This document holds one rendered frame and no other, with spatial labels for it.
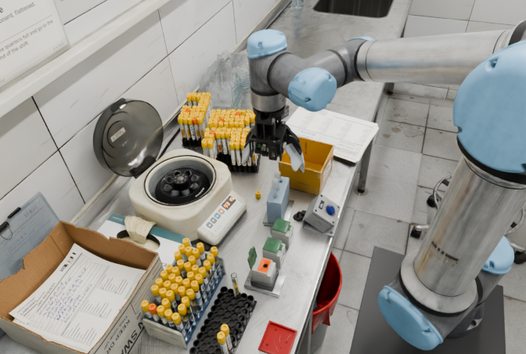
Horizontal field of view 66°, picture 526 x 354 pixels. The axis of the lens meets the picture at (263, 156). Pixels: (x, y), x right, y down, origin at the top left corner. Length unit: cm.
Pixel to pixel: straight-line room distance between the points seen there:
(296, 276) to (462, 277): 50
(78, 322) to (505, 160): 88
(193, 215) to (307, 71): 52
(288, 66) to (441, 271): 41
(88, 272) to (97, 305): 10
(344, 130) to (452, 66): 84
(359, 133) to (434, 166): 136
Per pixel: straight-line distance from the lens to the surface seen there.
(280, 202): 108
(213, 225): 111
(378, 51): 74
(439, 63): 67
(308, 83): 70
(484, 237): 59
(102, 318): 102
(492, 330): 102
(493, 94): 45
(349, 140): 141
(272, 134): 87
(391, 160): 273
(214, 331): 99
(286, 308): 102
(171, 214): 107
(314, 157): 131
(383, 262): 102
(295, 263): 108
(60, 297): 109
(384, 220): 237
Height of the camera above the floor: 177
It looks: 41 degrees down
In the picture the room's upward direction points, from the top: 3 degrees counter-clockwise
